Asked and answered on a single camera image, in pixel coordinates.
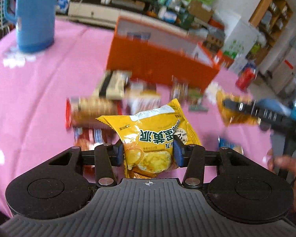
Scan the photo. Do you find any yellow egg pie packet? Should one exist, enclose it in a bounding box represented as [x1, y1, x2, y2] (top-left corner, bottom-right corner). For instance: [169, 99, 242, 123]
[98, 99, 201, 179]

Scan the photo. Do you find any blue chocolate chip cookie packet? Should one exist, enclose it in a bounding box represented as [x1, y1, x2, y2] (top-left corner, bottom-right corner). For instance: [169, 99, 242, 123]
[218, 136, 244, 155]

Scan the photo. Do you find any dark brownie clear packet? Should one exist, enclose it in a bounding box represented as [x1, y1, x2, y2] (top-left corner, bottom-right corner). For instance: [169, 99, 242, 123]
[124, 80, 161, 115]

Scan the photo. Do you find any yellow round cake packet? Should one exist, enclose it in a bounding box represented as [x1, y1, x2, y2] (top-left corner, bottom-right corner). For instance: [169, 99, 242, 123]
[216, 90, 258, 126]

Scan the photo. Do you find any person's right hand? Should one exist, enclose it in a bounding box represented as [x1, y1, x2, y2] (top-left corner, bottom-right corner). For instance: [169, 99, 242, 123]
[267, 149, 296, 212]

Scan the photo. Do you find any brown soft cookie packet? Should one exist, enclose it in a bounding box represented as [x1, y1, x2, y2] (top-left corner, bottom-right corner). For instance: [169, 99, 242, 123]
[74, 127, 115, 151]

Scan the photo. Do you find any green edged snack packet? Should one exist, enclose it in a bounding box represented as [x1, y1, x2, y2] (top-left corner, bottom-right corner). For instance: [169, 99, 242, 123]
[187, 88, 208, 112]

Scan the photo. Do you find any sandwich biscuit red packet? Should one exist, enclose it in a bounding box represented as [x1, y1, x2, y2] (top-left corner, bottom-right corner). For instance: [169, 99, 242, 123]
[65, 96, 122, 130]

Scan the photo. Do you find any brown granola clear packet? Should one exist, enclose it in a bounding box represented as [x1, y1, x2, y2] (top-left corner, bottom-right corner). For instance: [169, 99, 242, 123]
[169, 76, 188, 104]

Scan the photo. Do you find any beige cracker packet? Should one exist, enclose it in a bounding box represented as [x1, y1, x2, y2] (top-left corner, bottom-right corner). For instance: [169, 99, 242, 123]
[92, 70, 132, 101]

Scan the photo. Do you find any red soda can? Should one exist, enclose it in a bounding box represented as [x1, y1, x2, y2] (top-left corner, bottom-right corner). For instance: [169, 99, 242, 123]
[235, 67, 257, 91]

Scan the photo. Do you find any orange storage box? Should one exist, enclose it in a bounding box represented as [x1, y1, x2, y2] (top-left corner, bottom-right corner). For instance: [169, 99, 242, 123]
[106, 17, 220, 90]

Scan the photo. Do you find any pink tablecloth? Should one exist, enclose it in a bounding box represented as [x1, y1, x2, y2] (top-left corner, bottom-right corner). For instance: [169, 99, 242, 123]
[0, 20, 271, 218]

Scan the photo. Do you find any white fridge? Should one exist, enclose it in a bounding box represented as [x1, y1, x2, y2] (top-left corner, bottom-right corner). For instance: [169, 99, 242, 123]
[217, 10, 260, 58]

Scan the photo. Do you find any white tv cabinet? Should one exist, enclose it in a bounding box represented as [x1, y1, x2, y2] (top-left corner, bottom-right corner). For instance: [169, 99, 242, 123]
[67, 0, 188, 34]

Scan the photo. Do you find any brown cardboard box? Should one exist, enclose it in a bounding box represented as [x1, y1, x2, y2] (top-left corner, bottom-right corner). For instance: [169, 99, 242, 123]
[188, 0, 214, 23]

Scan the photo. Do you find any blue thermos jug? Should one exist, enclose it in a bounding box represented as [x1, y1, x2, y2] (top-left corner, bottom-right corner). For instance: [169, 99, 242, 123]
[3, 0, 57, 53]

